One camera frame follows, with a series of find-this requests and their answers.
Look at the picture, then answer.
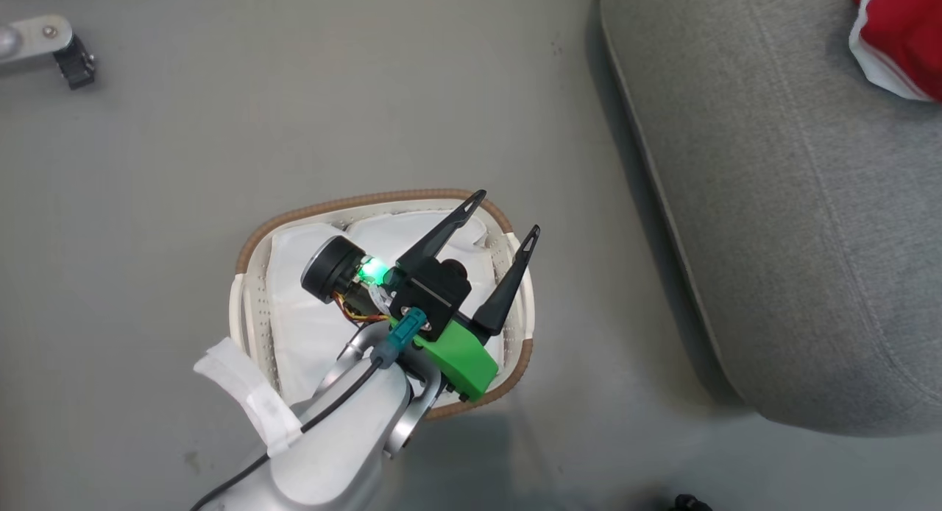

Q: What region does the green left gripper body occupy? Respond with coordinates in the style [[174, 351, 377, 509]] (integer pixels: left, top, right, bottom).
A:
[[389, 314, 500, 403]]

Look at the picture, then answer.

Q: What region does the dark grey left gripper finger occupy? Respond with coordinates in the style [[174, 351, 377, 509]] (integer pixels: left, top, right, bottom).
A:
[[471, 225, 542, 337], [396, 189, 488, 274]]

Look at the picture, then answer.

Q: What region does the red and white garment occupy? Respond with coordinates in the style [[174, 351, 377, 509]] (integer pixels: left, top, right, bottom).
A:
[[848, 0, 942, 104]]

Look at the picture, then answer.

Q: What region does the grey fabric sofa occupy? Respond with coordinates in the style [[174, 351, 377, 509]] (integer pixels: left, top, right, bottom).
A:
[[599, 0, 942, 437]]

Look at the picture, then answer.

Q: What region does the black cylindrical motor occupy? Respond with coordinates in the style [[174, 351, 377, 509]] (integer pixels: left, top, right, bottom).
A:
[[300, 234, 389, 306]]

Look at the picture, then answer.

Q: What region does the white basket liner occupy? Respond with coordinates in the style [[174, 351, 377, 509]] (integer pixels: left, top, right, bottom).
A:
[[263, 209, 510, 410]]

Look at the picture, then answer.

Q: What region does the white laundry basket wicker rim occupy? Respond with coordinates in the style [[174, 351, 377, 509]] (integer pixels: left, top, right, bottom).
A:
[[229, 188, 536, 423]]

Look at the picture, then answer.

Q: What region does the small caster wheel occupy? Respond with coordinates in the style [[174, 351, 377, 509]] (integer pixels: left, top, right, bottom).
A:
[[53, 35, 97, 91]]

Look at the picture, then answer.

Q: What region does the grey metal support leg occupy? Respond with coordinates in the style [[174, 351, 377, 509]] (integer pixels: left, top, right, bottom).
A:
[[0, 14, 75, 76]]

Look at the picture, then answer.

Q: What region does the teal cable connector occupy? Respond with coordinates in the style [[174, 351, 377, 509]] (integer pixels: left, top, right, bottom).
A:
[[370, 308, 429, 370]]

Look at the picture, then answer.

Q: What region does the orange yellow wire bundle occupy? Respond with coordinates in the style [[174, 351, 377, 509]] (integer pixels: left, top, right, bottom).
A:
[[330, 290, 389, 325]]

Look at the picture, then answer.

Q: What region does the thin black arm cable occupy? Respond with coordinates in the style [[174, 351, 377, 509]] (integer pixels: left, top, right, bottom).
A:
[[191, 356, 387, 511]]

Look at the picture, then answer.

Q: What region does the white cloth strap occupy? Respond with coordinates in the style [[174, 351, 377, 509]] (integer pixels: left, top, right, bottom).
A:
[[193, 337, 304, 458]]

